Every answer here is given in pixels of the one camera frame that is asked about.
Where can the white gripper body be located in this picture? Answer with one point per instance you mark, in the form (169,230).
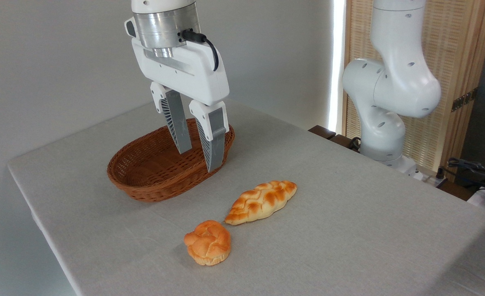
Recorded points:
(193,76)

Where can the metal screen hinge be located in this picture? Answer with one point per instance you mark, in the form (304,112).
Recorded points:
(464,100)

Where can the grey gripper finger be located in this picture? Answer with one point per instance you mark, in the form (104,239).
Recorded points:
(215,144)
(176,119)

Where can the round knotted bread bun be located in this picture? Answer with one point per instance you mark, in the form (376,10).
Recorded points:
(208,243)

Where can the dark brown wooden furniture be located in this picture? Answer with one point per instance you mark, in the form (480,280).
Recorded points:
(322,131)

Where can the grey tablecloth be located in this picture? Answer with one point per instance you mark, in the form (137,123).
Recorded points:
(329,230)

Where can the long braided bread loaf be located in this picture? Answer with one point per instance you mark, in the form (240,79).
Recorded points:
(263,201)

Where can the brown wicker oval basket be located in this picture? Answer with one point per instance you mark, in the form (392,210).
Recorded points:
(160,172)

